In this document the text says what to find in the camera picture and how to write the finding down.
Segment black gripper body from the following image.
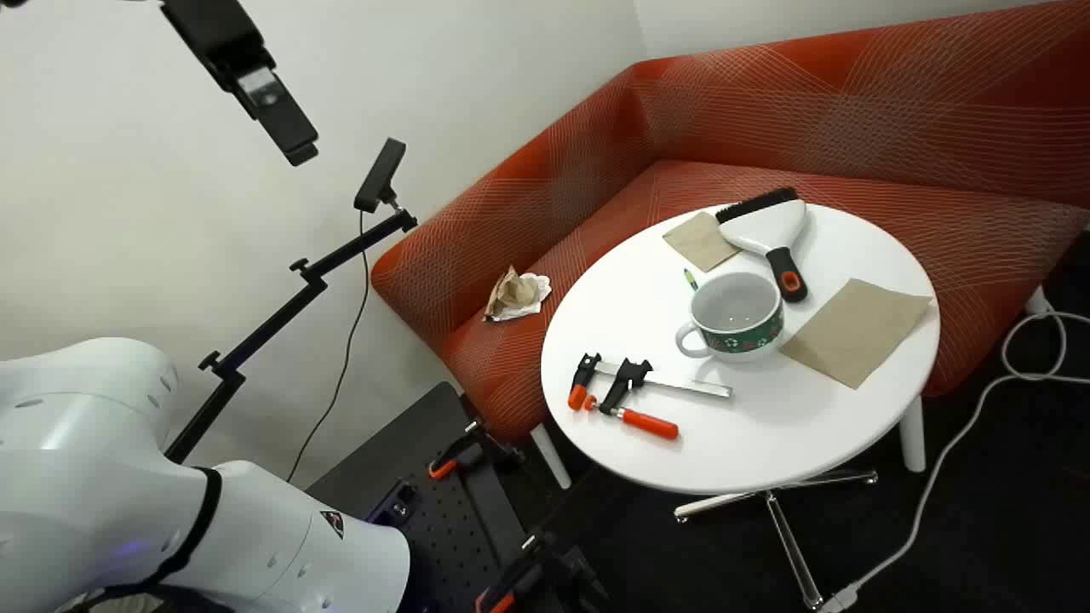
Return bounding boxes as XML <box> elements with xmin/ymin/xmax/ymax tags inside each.
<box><xmin>156</xmin><ymin>0</ymin><xmax>288</xmax><ymax>123</ymax></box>

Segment white and green mug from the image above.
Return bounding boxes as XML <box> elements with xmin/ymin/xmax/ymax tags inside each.
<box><xmin>673</xmin><ymin>267</ymin><xmax>786</xmax><ymax>363</ymax></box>

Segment crumpled beige paper wad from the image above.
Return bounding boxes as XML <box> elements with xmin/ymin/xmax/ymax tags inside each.
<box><xmin>484</xmin><ymin>264</ymin><xmax>554</xmax><ymax>325</ymax></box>

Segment orange black clamp on plate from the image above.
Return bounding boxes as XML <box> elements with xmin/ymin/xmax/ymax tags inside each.
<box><xmin>422</xmin><ymin>417</ymin><xmax>510</xmax><ymax>488</ymax></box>
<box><xmin>473</xmin><ymin>531</ymin><xmax>606</xmax><ymax>613</ymax></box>

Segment bar clamp with silver bar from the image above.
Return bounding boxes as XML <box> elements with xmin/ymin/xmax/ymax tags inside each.
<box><xmin>564</xmin><ymin>349</ymin><xmax>734</xmax><ymax>416</ymax></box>

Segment white table leg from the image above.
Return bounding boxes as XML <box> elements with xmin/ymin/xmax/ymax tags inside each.
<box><xmin>526</xmin><ymin>417</ymin><xmax>576</xmax><ymax>493</ymax></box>
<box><xmin>1023</xmin><ymin>283</ymin><xmax>1057</xmax><ymax>322</ymax></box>
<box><xmin>896</xmin><ymin>390</ymin><xmax>934</xmax><ymax>476</ymax></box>

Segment orange fabric sofa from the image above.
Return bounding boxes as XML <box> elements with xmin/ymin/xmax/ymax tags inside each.
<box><xmin>369</xmin><ymin>0</ymin><xmax>1090</xmax><ymax>449</ymax></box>

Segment large brown paper sheet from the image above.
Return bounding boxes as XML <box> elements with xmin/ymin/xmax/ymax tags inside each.
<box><xmin>777</xmin><ymin>274</ymin><xmax>935</xmax><ymax>390</ymax></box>

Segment chrome stand legs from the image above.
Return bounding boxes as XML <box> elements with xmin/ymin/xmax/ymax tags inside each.
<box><xmin>669</xmin><ymin>464</ymin><xmax>886</xmax><ymax>613</ymax></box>

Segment black camera on stand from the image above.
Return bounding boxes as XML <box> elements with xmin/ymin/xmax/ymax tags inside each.
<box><xmin>351</xmin><ymin>137</ymin><xmax>408</xmax><ymax>213</ymax></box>

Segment black articulated camera stand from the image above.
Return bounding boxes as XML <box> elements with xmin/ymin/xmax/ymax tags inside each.
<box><xmin>162</xmin><ymin>206</ymin><xmax>418</xmax><ymax>464</ymax></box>

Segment thin black camera cable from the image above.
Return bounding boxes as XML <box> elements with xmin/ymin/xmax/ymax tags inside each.
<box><xmin>283</xmin><ymin>212</ymin><xmax>376</xmax><ymax>488</ymax></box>

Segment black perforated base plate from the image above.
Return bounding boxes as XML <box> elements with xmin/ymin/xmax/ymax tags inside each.
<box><xmin>302</xmin><ymin>376</ymin><xmax>608</xmax><ymax>613</ymax></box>

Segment bar clamp with orange handle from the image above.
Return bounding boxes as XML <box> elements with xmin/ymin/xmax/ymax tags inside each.
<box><xmin>594</xmin><ymin>357</ymin><xmax>684</xmax><ymax>447</ymax></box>

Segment white scraper black orange handle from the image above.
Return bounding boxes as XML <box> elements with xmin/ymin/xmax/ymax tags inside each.
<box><xmin>711</xmin><ymin>184</ymin><xmax>812</xmax><ymax>306</ymax></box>

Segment white power cable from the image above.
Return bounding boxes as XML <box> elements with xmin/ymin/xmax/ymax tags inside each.
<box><xmin>812</xmin><ymin>301</ymin><xmax>1090</xmax><ymax>613</ymax></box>

